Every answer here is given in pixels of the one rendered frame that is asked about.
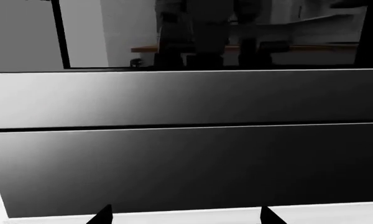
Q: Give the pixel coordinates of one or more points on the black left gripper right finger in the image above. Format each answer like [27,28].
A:
[269,218]

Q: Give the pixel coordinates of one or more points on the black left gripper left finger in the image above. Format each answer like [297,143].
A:
[104,217]

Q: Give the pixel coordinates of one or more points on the black glass microwave door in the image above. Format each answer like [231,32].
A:
[205,35]

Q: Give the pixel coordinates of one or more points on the narrow glossy black front panel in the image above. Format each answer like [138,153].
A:
[186,99]

